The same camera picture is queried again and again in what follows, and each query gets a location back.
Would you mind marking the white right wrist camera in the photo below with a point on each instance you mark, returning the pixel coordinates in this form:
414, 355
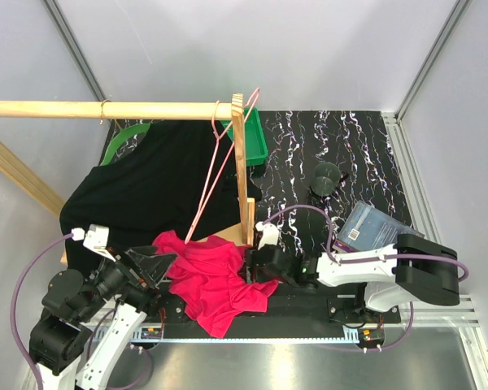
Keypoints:
269, 234

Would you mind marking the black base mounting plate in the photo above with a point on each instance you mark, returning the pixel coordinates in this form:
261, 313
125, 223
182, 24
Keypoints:
318, 312

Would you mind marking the blue paperback book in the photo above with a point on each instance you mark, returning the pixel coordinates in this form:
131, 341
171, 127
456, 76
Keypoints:
368, 228

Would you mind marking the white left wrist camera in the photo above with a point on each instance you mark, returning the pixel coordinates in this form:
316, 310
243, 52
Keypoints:
94, 239

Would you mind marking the pink wire hanger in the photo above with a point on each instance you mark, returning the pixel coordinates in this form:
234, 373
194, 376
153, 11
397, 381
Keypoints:
223, 162

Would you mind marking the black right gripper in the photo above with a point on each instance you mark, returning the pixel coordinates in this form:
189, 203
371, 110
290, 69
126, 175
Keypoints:
256, 276

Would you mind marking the black t-shirt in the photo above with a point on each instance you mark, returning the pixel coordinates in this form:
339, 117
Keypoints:
156, 188

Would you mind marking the green plastic hanger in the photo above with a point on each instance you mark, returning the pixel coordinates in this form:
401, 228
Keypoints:
122, 139

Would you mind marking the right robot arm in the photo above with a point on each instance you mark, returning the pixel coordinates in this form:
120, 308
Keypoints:
411, 269

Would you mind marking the green plastic tray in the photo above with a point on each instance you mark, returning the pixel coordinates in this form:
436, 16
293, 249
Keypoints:
256, 146

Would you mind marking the pink red t-shirt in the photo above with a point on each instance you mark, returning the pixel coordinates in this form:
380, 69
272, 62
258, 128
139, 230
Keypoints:
205, 276

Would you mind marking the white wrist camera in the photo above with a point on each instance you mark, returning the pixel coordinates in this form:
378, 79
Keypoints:
269, 234
94, 239

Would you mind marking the dark green round cup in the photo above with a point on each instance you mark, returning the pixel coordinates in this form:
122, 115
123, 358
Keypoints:
326, 179

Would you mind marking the wooden clothes rack frame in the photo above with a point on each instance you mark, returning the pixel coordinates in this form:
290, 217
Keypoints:
19, 173

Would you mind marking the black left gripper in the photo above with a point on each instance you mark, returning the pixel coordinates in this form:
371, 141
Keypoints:
154, 265

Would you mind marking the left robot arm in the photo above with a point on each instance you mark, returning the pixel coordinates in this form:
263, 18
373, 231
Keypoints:
57, 343

